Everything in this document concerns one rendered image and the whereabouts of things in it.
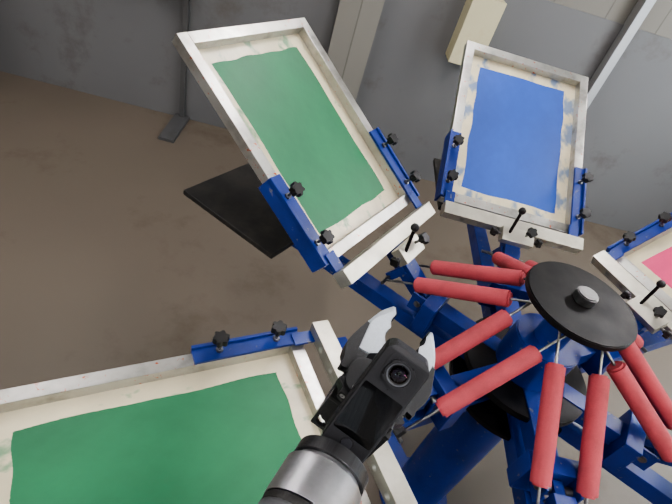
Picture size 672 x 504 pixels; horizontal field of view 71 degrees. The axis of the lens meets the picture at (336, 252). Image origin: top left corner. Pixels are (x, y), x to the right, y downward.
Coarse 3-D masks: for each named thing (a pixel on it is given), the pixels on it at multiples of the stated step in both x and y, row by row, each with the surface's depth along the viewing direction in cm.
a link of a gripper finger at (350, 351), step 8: (360, 328) 51; (352, 336) 50; (360, 336) 51; (352, 344) 49; (344, 352) 48; (352, 352) 49; (360, 352) 49; (344, 360) 48; (352, 360) 48; (344, 368) 48
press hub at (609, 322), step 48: (528, 288) 127; (576, 288) 131; (528, 336) 137; (576, 336) 117; (624, 336) 121; (528, 384) 138; (576, 384) 146; (432, 432) 182; (480, 432) 158; (432, 480) 184
